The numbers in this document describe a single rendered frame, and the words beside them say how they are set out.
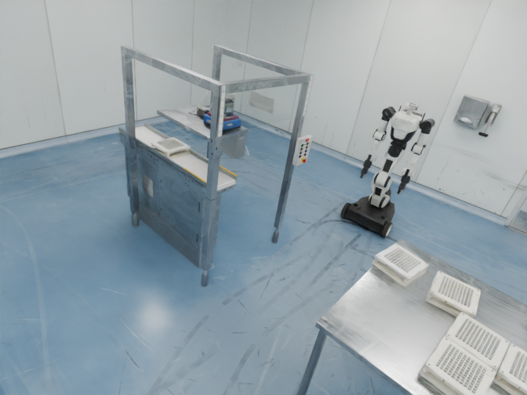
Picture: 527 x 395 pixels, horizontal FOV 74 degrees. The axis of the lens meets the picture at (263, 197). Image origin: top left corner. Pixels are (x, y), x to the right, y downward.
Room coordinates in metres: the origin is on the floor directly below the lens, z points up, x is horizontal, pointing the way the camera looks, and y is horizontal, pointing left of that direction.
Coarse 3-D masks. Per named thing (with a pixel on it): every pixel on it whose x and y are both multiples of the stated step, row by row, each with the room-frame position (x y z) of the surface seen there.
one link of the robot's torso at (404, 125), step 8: (400, 112) 3.81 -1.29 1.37; (392, 120) 3.78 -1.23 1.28; (400, 120) 3.71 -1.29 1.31; (408, 120) 3.68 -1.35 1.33; (416, 120) 3.66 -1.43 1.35; (392, 128) 3.77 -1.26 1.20; (400, 128) 3.70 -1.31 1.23; (408, 128) 3.66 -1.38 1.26; (416, 128) 3.66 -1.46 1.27; (392, 136) 3.74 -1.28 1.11; (400, 136) 3.69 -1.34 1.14; (408, 136) 3.67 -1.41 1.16
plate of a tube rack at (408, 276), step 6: (396, 246) 1.91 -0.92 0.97; (384, 252) 1.82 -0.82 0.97; (402, 252) 1.85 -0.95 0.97; (408, 252) 1.86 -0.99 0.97; (378, 258) 1.75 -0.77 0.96; (384, 258) 1.76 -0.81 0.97; (390, 258) 1.77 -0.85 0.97; (384, 264) 1.72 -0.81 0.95; (390, 264) 1.71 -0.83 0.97; (414, 264) 1.75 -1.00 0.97; (420, 264) 1.76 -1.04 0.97; (426, 264) 1.77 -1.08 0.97; (396, 270) 1.66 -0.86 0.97; (402, 270) 1.67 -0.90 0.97; (414, 270) 1.68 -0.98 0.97; (420, 270) 1.70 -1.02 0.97; (402, 276) 1.63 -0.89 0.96; (408, 276) 1.62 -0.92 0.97; (414, 276) 1.64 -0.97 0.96
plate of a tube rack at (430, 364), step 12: (444, 336) 1.21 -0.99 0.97; (444, 348) 1.14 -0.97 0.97; (456, 348) 1.15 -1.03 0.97; (432, 360) 1.07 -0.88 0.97; (444, 360) 1.08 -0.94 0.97; (432, 372) 1.01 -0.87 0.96; (444, 372) 1.01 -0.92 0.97; (480, 372) 1.04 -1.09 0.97; (492, 372) 1.05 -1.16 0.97; (456, 384) 0.96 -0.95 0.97; (468, 384) 0.97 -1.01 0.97; (480, 384) 0.98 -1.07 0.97
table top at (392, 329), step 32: (416, 256) 1.93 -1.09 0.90; (352, 288) 1.52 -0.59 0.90; (384, 288) 1.56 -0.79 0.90; (416, 288) 1.61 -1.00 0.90; (480, 288) 1.71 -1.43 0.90; (320, 320) 1.25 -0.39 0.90; (352, 320) 1.29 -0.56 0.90; (384, 320) 1.32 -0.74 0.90; (416, 320) 1.36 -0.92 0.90; (448, 320) 1.40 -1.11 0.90; (480, 320) 1.44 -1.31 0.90; (512, 320) 1.48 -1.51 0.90; (352, 352) 1.11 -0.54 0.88; (384, 352) 1.12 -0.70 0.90; (416, 352) 1.15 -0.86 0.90; (416, 384) 0.98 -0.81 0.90
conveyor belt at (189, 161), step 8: (136, 128) 3.21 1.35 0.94; (144, 128) 3.25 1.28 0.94; (136, 136) 3.01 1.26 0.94; (144, 136) 3.04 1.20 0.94; (152, 136) 3.07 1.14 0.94; (160, 136) 3.10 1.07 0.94; (176, 160) 2.67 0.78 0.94; (184, 160) 2.70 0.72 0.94; (192, 160) 2.72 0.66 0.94; (200, 160) 2.75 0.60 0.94; (192, 168) 2.58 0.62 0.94; (200, 168) 2.60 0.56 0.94; (200, 176) 2.46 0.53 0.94; (224, 176) 2.52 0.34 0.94; (224, 184) 2.41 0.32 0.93; (232, 184) 2.46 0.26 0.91
